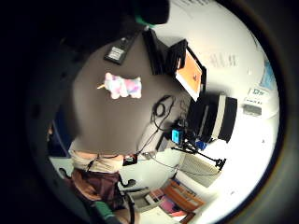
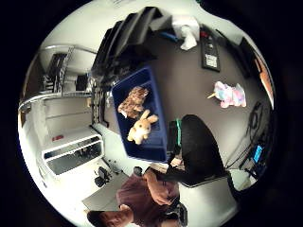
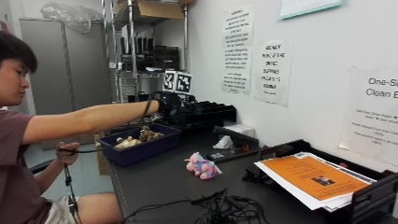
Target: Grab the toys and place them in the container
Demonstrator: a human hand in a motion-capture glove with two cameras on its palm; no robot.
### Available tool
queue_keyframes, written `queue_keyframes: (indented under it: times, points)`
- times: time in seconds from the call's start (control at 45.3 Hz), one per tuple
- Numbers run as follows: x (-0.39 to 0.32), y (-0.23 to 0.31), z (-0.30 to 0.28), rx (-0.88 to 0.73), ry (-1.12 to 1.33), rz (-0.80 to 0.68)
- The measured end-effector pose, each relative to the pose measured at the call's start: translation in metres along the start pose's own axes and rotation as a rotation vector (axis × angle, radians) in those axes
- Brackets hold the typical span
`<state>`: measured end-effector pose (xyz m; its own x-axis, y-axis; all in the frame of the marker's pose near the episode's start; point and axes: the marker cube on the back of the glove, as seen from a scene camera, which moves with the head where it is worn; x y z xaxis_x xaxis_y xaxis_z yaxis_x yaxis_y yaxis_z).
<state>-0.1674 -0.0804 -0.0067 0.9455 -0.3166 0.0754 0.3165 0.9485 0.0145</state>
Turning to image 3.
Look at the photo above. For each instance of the black desk organizer trays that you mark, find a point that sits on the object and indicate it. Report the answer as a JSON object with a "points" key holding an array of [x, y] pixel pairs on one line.
{"points": [[209, 113]]}

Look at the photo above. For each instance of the brown soft toy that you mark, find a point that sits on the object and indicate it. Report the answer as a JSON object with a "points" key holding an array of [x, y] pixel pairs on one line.
{"points": [[149, 134]]}

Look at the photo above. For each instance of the white marker cube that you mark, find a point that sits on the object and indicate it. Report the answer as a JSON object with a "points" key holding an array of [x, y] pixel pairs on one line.
{"points": [[179, 82]]}

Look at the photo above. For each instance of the crumpled white tissue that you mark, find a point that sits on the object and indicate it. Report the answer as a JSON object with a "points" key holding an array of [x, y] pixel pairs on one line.
{"points": [[224, 142]]}

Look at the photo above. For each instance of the dark blue plastic bin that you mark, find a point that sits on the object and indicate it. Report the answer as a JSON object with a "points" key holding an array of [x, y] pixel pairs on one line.
{"points": [[141, 151]]}

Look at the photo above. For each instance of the beige soft toy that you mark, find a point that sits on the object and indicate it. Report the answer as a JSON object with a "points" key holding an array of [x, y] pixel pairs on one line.
{"points": [[128, 142]]}

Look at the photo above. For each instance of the the person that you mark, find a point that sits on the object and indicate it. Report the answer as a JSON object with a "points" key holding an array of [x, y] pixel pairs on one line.
{"points": [[16, 174]]}

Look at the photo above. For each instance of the white box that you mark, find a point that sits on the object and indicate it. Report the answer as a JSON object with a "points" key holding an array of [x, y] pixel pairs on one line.
{"points": [[241, 129]]}

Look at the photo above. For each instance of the pink soft toy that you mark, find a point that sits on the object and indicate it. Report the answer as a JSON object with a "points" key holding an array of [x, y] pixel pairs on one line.
{"points": [[203, 166]]}

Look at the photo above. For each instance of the black equipment on shelf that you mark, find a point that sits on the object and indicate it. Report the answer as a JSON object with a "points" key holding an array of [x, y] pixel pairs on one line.
{"points": [[160, 57]]}

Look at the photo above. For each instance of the grey metal cabinet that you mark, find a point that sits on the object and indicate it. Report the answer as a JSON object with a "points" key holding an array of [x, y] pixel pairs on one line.
{"points": [[54, 68]]}

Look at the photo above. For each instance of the cardboard box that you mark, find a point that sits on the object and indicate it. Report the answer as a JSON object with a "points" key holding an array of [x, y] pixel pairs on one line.
{"points": [[155, 11]]}

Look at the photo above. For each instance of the paper stack with orange sheet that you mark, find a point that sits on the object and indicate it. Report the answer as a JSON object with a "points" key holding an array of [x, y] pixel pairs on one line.
{"points": [[314, 179]]}

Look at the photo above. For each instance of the clear plastic bag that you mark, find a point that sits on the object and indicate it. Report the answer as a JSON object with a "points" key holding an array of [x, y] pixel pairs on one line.
{"points": [[71, 15]]}

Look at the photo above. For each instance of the teal framed whiteboard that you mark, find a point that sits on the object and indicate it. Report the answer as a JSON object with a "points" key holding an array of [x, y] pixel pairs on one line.
{"points": [[309, 7]]}

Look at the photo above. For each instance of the black paper tray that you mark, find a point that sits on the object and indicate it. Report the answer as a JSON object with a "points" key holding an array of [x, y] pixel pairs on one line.
{"points": [[369, 199]]}

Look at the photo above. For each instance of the tall printed wall notice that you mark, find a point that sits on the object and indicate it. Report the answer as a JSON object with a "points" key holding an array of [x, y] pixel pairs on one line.
{"points": [[237, 49]]}

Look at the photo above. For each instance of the short printed wall notice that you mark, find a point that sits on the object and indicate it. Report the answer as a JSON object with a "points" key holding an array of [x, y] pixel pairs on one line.
{"points": [[273, 72]]}

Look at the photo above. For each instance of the large printed wall notice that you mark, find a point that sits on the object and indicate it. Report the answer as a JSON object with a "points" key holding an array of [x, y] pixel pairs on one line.
{"points": [[373, 115]]}

